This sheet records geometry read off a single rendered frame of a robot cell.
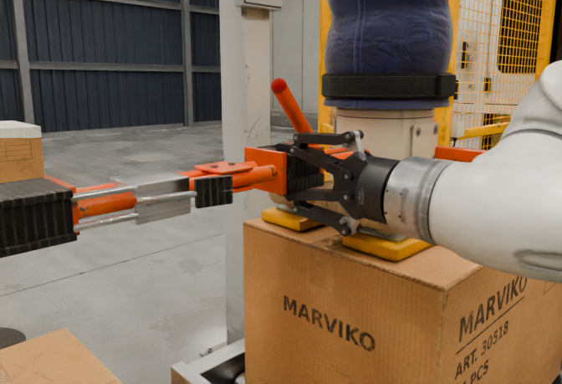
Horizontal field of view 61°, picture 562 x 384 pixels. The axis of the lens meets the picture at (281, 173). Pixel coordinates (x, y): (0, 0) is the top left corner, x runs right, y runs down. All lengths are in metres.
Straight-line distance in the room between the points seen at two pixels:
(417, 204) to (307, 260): 0.33
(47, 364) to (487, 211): 1.11
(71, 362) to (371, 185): 0.96
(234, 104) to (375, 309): 1.31
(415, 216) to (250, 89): 1.41
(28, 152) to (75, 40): 9.63
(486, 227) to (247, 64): 1.48
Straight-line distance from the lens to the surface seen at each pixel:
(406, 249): 0.71
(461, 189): 0.47
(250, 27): 1.86
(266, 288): 0.88
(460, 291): 0.69
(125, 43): 12.30
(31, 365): 1.35
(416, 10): 0.79
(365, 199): 0.54
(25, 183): 0.53
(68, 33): 11.80
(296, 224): 0.81
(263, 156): 0.66
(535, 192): 0.45
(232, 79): 1.89
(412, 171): 0.51
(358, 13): 0.79
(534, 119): 0.55
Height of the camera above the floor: 1.20
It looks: 11 degrees down
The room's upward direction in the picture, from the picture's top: straight up
